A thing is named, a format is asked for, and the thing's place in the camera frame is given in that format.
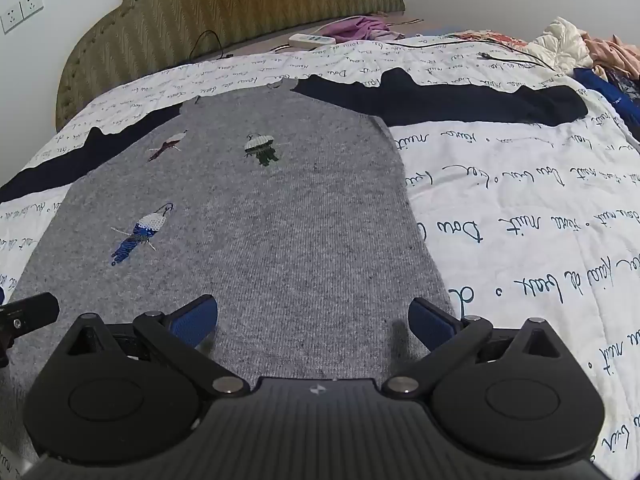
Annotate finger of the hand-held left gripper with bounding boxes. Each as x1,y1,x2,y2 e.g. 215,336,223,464
0,293,61,337

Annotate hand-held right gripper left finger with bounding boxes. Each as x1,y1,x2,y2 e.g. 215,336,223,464
65,295,251,402

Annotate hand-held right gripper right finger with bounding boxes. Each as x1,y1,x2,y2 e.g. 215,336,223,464
381,297,564,399

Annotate grey sweater with navy sleeves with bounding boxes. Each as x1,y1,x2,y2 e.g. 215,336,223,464
0,67,589,461

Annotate white quilt with script print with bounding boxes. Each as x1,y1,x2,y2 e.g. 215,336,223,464
0,34,640,480

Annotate blue garment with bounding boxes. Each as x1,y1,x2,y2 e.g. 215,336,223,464
572,66,640,128

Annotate red floral cloth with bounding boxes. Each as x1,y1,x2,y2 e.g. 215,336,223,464
449,30,532,50

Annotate white power strip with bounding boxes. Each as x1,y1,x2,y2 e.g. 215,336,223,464
288,33,337,51

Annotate purple cloth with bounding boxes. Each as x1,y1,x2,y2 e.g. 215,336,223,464
327,15,406,44

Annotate white puffy jacket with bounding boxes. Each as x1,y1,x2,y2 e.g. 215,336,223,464
524,16,597,79

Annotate olive padded headboard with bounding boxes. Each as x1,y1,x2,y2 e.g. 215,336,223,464
55,0,407,132

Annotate pink cloth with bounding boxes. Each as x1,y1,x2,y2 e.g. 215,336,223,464
580,34,640,81

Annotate black cable loop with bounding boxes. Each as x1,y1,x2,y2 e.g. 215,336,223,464
187,29,236,61

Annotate long black cable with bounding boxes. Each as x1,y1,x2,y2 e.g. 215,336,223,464
395,32,557,72

